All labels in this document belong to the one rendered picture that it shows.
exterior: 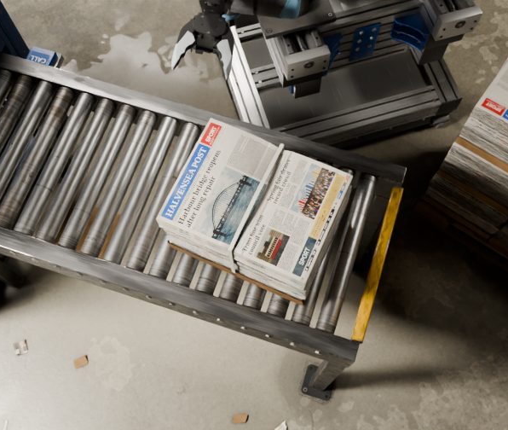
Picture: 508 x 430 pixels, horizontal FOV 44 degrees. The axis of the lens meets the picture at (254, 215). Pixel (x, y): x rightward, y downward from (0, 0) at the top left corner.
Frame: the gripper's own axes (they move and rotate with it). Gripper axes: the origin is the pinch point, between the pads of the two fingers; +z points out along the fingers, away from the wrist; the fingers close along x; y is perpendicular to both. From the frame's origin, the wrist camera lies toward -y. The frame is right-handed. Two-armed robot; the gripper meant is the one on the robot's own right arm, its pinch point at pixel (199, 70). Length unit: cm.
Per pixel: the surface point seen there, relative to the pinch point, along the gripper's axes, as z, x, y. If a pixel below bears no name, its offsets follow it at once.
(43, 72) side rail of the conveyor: -20, 49, 51
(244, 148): 6.8, -12.6, 18.8
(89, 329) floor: 40, 30, 129
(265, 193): 17.1, -19.2, 18.2
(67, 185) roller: 14, 32, 48
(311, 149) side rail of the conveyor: -7, -32, 40
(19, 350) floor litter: 52, 54, 131
